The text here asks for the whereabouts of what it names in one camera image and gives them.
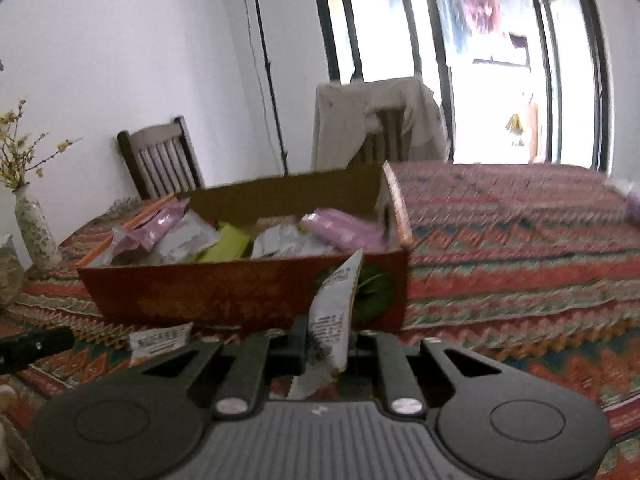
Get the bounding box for orange cardboard box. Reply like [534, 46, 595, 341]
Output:
[75, 161, 413, 333]

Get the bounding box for brown wooden board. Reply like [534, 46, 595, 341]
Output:
[525, 92, 541, 161]

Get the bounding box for cracker packet with white label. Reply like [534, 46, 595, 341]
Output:
[129, 322, 195, 363]

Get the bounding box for small crinkled clear snack packet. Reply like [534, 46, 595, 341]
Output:
[250, 222, 341, 260]

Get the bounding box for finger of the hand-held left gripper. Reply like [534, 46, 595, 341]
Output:
[0, 327, 76, 376]

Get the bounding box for floral ceramic vase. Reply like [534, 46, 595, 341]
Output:
[14, 184, 63, 273]

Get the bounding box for pink snack packet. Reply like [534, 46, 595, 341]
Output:
[300, 208, 391, 251]

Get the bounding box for studio light on stand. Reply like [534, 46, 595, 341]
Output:
[230, 0, 291, 177]

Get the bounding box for plain white snack packet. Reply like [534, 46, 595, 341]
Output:
[287, 249, 365, 402]

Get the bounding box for hanging black cloth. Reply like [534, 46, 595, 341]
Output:
[507, 32, 530, 66]

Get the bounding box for hanging blue denim garment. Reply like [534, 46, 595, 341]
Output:
[442, 0, 473, 56]

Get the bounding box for yellow-green snack packet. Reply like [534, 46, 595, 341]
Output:
[197, 222, 251, 263]

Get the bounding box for patterned red tablecloth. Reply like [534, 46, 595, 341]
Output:
[0, 160, 640, 480]

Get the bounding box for beige jacket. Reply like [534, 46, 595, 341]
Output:
[311, 77, 451, 171]

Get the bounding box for clear silver snack packet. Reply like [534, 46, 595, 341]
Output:
[87, 227, 151, 267]

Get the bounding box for yellow flower branches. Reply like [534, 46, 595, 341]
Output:
[0, 99, 83, 191]

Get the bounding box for dark wooden chair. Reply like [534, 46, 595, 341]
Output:
[357, 107, 406, 166]
[116, 116, 206, 200]

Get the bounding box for glass jar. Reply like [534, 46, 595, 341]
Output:
[0, 234, 28, 306]

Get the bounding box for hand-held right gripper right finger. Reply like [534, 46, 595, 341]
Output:
[347, 332, 503, 418]

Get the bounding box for black sliding door frame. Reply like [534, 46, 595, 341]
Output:
[307, 0, 613, 173]

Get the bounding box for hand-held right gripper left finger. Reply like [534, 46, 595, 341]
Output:
[129, 316, 307, 418]

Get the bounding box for purple snack packet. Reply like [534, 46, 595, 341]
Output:
[132, 200, 193, 251]

